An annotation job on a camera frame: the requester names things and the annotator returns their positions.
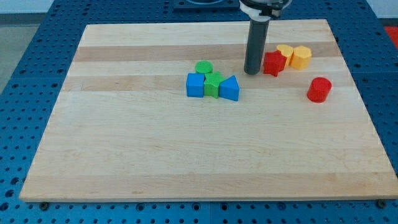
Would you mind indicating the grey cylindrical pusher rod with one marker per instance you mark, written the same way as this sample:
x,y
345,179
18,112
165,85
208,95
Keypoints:
x,y
255,46

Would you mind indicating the white and black rod mount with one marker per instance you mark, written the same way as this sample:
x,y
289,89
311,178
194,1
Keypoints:
x,y
263,10

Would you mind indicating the red star block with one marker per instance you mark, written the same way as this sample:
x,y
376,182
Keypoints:
x,y
273,63

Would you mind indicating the yellow heart block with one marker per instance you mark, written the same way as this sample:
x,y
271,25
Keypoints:
x,y
286,51

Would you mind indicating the green star block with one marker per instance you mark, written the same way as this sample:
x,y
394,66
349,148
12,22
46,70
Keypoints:
x,y
212,84

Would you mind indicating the yellow hexagon block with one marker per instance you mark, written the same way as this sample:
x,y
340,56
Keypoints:
x,y
301,57

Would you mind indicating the blue triangle block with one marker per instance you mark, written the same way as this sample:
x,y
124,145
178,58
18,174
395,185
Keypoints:
x,y
229,88

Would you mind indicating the green cylinder block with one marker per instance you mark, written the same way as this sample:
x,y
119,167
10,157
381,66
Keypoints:
x,y
204,67

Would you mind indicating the blue cube block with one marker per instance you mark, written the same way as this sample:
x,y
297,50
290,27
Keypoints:
x,y
195,85

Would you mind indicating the red cylinder block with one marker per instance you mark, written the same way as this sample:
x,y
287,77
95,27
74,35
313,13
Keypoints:
x,y
319,89

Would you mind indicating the light wooden board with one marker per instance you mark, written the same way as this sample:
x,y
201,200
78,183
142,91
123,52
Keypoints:
x,y
124,130

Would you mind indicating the dark blue base plate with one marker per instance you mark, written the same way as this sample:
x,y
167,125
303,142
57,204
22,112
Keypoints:
x,y
207,5

